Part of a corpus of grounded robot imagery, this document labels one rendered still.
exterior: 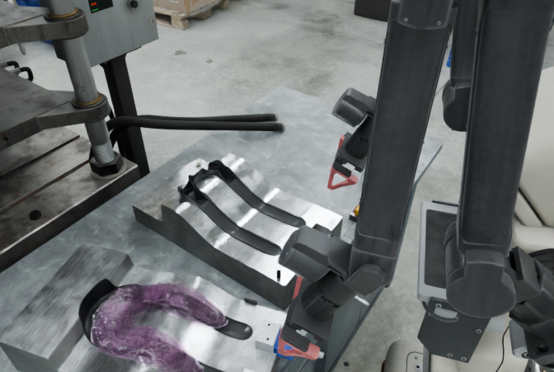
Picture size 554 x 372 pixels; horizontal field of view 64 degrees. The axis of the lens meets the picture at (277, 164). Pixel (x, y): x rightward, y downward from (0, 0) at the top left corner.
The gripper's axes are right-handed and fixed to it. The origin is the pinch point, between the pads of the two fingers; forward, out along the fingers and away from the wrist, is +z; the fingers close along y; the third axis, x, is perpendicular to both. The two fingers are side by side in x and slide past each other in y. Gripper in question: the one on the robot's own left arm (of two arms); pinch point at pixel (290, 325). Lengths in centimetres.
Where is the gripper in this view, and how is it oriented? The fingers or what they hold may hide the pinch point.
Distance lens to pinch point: 81.5
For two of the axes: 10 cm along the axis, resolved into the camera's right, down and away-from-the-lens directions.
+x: 8.6, 5.1, 0.8
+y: -2.7, 5.9, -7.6
